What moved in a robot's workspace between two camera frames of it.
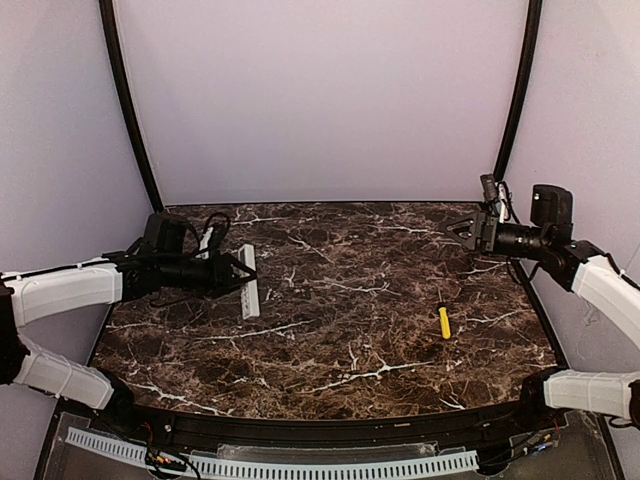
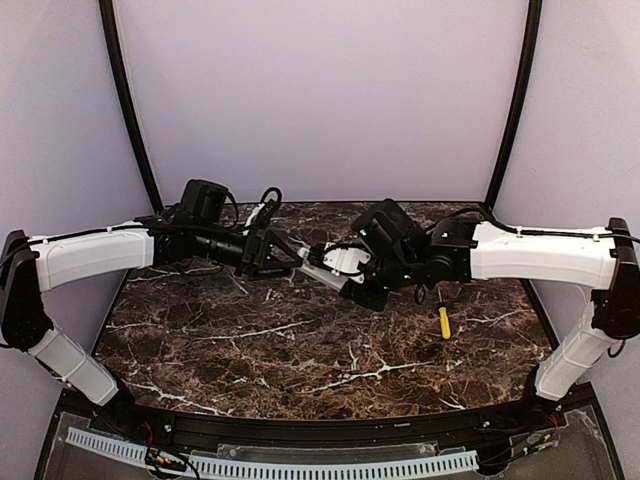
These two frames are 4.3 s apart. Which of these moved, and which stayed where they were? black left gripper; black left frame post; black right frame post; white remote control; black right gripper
Moved: white remote control; black right gripper; black left gripper
Stayed: black left frame post; black right frame post
